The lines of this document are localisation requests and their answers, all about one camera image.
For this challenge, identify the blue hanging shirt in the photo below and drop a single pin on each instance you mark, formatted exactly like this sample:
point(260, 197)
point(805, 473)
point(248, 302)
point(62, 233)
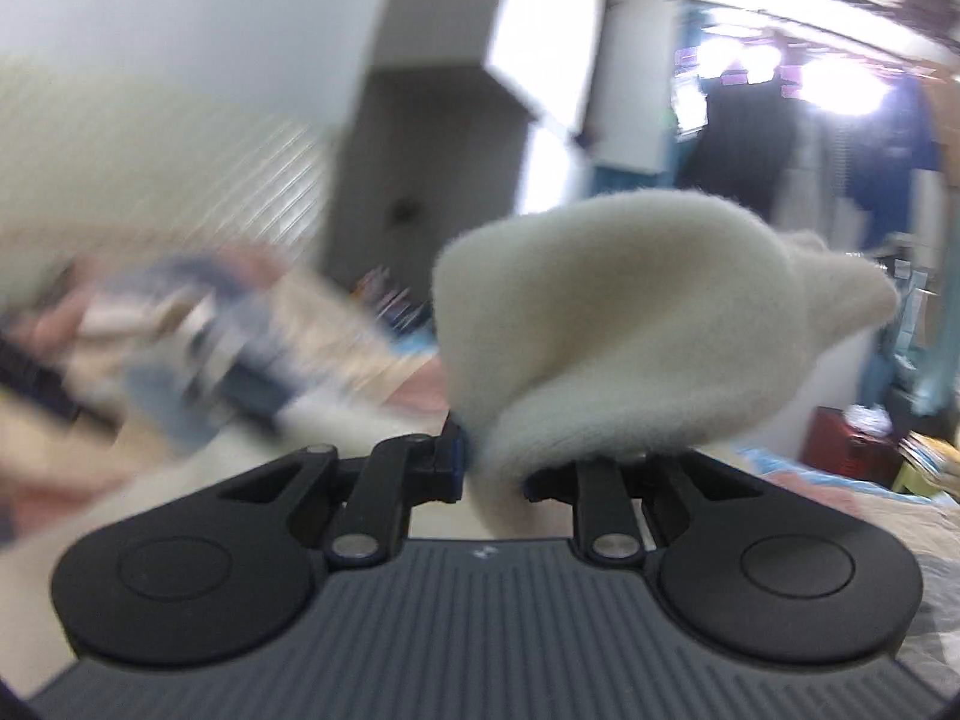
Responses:
point(892, 187)

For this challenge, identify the black hanging garment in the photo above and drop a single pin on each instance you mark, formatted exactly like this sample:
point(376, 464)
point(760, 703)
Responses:
point(742, 150)

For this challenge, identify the patchwork quilt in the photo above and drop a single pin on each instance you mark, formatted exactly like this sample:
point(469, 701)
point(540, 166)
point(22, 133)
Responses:
point(825, 510)

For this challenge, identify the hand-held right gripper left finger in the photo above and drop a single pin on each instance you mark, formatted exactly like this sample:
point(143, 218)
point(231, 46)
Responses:
point(452, 465)

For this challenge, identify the stack of books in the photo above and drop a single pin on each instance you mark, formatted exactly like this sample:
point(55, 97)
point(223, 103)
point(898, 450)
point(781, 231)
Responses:
point(930, 454)

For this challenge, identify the red suitcase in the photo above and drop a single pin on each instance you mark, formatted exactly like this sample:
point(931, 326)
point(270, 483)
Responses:
point(840, 450)

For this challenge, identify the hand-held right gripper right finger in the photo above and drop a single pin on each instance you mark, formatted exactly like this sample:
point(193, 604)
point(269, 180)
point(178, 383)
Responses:
point(555, 484)

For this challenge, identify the cream and blue fleece garment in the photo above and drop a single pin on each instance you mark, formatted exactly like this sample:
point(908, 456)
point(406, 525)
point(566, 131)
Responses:
point(615, 315)

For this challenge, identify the white plastic bag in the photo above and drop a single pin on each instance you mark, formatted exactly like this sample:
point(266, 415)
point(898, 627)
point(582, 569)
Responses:
point(866, 418)

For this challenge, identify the teal cloth on rack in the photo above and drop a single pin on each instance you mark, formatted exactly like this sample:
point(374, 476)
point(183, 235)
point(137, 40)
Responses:
point(911, 367)

